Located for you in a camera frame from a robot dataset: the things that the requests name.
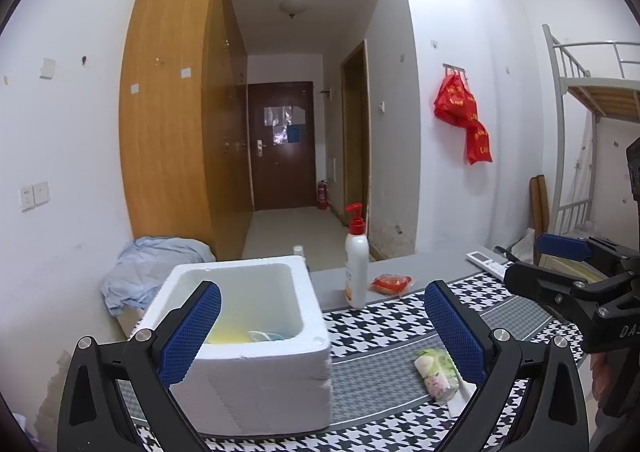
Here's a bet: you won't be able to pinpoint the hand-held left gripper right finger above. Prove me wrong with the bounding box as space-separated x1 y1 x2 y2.
424 279 591 452

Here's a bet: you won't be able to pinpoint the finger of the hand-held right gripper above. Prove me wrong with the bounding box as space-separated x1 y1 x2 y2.
502 259 640 323
535 232 640 274

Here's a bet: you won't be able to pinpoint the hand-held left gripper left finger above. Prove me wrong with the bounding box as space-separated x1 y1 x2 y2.
56 280 223 452

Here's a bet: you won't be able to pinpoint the yellow foam fruit net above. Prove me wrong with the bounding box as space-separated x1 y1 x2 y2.
207 322 261 345

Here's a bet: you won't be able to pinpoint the white foam box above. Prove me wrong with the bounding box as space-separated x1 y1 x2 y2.
127 255 333 438

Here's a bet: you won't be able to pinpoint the blue face mask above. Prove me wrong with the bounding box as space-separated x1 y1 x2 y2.
247 329 301 344

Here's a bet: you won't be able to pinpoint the person's right hand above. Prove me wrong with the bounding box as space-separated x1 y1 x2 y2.
590 352 608 405

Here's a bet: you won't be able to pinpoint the white plastic bag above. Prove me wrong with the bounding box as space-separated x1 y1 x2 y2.
509 227 537 263

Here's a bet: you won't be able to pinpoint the wooden boards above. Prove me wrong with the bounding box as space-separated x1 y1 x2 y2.
530 174 551 238

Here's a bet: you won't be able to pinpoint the floral tissue pack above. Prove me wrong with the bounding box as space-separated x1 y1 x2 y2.
412 348 463 405

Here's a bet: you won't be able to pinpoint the white remote control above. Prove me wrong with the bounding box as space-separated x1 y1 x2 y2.
465 247 516 283

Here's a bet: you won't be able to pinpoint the houndstooth table mat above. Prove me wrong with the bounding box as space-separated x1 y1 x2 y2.
117 272 601 452

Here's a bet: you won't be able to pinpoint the light blue cloth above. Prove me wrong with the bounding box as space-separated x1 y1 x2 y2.
101 236 216 317

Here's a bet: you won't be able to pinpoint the red snack packet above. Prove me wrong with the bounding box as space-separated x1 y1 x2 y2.
369 273 416 294

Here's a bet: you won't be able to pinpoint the white lotion pump bottle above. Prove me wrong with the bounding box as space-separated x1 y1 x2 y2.
344 203 370 310

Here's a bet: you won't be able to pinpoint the red plastic bag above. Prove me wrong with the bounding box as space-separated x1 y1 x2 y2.
433 74 478 125
465 121 493 165

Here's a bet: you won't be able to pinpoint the white metal bunk bed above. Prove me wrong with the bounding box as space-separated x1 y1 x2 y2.
542 23 640 258

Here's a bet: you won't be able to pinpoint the dark brown entrance door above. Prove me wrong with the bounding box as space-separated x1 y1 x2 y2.
246 80 317 211

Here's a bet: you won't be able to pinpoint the wooden wardrobe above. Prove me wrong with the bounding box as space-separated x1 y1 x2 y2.
118 0 253 263

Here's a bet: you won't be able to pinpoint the wooden side door frame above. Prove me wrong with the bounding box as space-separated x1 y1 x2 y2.
340 38 373 228

